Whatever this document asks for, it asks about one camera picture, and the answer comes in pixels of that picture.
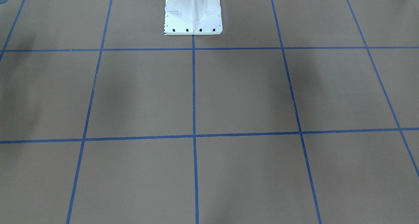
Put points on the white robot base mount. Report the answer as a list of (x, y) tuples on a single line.
[(193, 17)]

